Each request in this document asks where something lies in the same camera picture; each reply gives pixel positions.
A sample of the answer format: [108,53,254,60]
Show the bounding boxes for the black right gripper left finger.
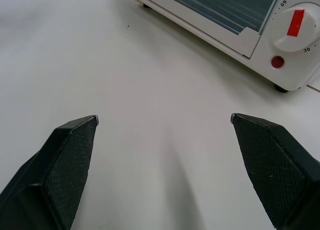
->
[0,114,100,230]

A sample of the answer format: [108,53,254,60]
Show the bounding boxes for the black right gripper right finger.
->
[230,112,320,230]

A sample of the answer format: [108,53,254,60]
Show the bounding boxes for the white toaster oven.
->
[124,0,320,93]

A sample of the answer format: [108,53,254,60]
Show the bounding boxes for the glass oven door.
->
[129,0,280,59]

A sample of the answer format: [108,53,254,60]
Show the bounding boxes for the white timer knob red stripe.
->
[269,2,320,54]

